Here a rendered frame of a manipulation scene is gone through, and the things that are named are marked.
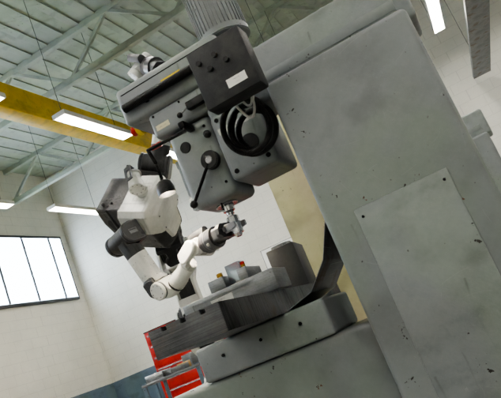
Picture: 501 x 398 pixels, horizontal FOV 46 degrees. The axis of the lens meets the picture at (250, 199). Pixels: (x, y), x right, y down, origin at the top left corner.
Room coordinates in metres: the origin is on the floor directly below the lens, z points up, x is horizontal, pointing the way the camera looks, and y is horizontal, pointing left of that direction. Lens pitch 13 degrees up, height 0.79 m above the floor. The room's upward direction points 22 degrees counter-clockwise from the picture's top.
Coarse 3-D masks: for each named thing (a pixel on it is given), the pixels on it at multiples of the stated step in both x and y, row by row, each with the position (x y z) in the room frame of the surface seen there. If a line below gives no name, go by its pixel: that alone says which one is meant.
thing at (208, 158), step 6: (210, 150) 2.03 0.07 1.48; (204, 156) 2.04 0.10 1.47; (210, 156) 2.03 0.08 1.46; (216, 156) 2.03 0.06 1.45; (204, 162) 2.04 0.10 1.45; (210, 162) 2.03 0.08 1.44; (216, 162) 2.03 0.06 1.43; (210, 168) 2.04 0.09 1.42; (216, 168) 2.06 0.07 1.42; (204, 174) 2.05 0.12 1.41; (198, 186) 2.06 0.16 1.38; (198, 192) 2.06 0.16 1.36; (192, 204) 2.07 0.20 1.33
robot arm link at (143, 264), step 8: (136, 256) 2.42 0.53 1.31; (144, 256) 2.43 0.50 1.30; (136, 264) 2.43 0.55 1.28; (144, 264) 2.43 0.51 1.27; (152, 264) 2.45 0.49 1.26; (136, 272) 2.45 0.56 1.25; (144, 272) 2.43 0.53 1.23; (152, 272) 2.43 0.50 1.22; (160, 272) 2.46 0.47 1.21; (144, 280) 2.44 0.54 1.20; (152, 280) 2.42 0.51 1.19; (144, 288) 2.45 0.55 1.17; (152, 288) 2.42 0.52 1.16; (160, 288) 2.40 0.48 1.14; (152, 296) 2.45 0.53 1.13; (160, 296) 2.41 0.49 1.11
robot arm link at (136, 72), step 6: (132, 54) 2.28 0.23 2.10; (138, 54) 2.25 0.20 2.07; (132, 60) 2.28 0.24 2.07; (138, 60) 2.25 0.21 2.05; (144, 60) 2.25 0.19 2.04; (132, 66) 2.31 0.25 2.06; (138, 66) 2.29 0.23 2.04; (132, 72) 2.30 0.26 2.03; (138, 72) 2.30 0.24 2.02; (132, 78) 2.35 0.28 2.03
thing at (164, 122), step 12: (192, 96) 2.04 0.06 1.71; (168, 108) 2.07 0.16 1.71; (180, 108) 2.06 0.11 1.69; (204, 108) 2.03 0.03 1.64; (156, 120) 2.09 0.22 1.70; (168, 120) 2.08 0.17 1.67; (180, 120) 2.06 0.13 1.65; (192, 120) 2.06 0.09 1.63; (156, 132) 2.10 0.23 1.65; (168, 132) 2.09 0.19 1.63
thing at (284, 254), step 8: (272, 248) 2.43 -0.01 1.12; (280, 248) 2.40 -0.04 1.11; (288, 248) 2.39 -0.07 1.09; (296, 248) 2.42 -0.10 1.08; (272, 256) 2.40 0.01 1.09; (280, 256) 2.40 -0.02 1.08; (288, 256) 2.39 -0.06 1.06; (296, 256) 2.39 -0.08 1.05; (304, 256) 2.54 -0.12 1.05; (272, 264) 2.41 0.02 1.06; (280, 264) 2.40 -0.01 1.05; (288, 264) 2.39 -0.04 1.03; (296, 264) 2.39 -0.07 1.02; (304, 264) 2.45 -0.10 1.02; (288, 272) 2.40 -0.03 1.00; (296, 272) 2.39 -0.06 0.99; (304, 272) 2.39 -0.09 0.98; (312, 272) 2.56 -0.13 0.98; (296, 280) 2.39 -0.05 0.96; (304, 280) 2.39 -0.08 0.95; (312, 280) 2.48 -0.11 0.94
